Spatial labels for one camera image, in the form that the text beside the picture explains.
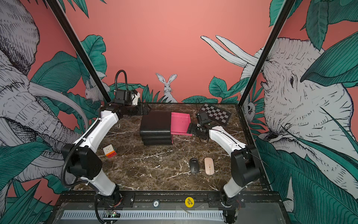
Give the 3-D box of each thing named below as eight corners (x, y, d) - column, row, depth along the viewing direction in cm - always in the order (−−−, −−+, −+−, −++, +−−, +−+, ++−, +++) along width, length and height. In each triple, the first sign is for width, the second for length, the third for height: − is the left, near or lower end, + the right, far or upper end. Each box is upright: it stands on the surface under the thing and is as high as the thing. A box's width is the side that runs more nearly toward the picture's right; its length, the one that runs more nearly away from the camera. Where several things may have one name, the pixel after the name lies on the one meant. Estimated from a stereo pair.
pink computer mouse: (205, 175, 85) (206, 174, 83) (204, 158, 92) (204, 157, 90) (214, 175, 85) (215, 174, 83) (212, 158, 92) (212, 157, 90)
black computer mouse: (189, 173, 85) (189, 172, 83) (189, 159, 91) (189, 157, 89) (199, 173, 85) (199, 172, 83) (198, 159, 91) (198, 157, 89)
